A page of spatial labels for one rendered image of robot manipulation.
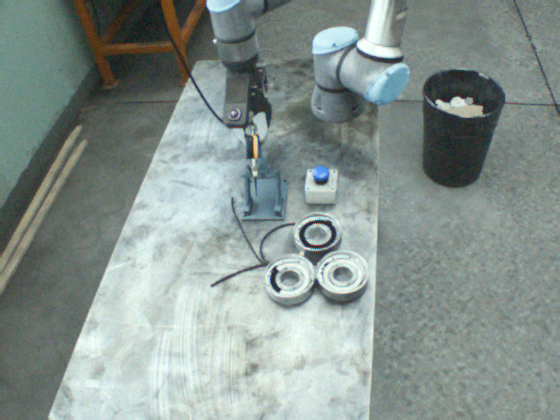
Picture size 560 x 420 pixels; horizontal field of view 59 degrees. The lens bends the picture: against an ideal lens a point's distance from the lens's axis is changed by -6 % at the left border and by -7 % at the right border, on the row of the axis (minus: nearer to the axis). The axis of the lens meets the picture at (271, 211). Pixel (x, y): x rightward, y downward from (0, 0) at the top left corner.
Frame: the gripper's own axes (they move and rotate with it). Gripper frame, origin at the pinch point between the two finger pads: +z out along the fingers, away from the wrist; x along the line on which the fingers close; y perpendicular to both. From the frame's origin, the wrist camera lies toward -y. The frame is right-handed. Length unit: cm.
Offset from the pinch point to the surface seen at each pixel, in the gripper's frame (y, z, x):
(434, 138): 85, 74, -54
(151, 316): -31.3, 19.6, 20.6
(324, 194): -0.1, 16.3, -14.1
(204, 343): -36.8, 19.7, 8.0
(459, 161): 80, 82, -65
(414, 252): 46, 100, -45
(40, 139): 107, 86, 143
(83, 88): 161, 92, 140
